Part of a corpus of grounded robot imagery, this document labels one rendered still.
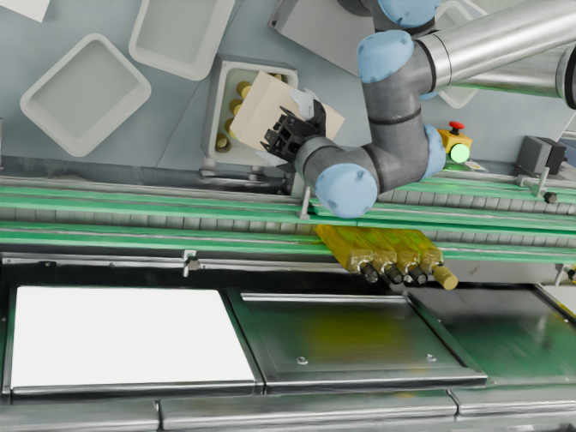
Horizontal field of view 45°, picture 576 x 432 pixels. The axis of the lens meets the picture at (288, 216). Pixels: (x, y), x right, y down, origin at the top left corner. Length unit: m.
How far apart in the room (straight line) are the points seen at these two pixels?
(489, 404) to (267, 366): 0.43
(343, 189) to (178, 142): 0.74
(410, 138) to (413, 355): 0.60
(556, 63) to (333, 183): 0.46
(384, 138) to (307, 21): 0.58
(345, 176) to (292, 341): 0.53
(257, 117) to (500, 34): 0.44
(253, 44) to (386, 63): 0.70
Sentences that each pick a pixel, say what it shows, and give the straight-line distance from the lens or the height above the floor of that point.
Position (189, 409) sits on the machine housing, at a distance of 1.18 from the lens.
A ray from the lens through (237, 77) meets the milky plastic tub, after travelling 1.58.
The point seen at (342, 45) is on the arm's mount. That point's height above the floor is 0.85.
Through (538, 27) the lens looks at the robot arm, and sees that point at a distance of 1.04.
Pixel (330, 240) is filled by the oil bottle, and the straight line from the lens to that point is 1.56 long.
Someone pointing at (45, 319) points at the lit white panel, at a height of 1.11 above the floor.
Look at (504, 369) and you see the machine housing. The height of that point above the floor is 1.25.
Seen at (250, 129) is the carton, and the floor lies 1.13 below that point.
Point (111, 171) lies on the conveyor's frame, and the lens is 1.56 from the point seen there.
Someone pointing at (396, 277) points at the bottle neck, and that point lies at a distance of 1.48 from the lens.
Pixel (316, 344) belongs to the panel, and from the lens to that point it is 1.40.
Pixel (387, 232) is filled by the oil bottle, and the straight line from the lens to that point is 1.60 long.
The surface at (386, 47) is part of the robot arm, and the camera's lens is 0.93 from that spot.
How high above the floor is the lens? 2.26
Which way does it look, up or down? 59 degrees down
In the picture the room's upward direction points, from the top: 144 degrees clockwise
